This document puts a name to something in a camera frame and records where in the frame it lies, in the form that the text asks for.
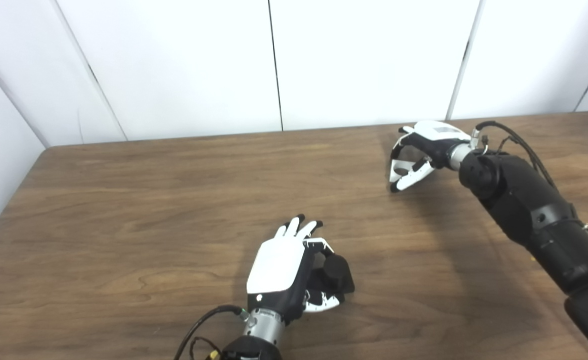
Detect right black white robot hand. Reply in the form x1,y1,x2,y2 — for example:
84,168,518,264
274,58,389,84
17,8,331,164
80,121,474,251
389,120,473,194

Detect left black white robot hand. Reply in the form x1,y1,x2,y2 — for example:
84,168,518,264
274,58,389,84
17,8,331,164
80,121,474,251
246,214,345,323

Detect white square piece with hole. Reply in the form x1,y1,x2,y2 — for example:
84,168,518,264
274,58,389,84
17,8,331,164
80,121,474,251
389,159,417,185

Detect black peg with square base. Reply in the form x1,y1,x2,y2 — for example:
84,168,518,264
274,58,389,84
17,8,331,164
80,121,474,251
306,254,355,296

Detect thin black wire bundle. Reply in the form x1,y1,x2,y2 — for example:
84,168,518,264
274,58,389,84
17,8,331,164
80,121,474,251
479,134,509,156

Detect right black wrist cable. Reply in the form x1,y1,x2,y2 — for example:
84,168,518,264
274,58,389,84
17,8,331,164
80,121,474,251
475,120,557,188

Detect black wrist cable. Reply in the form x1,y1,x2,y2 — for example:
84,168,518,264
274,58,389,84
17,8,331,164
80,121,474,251
174,305,249,360
475,120,557,188

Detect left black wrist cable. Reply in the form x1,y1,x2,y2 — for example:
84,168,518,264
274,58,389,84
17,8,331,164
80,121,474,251
174,305,249,360

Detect thin wires with yellow connector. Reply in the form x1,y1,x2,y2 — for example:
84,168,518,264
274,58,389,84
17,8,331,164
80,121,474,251
189,336,222,360

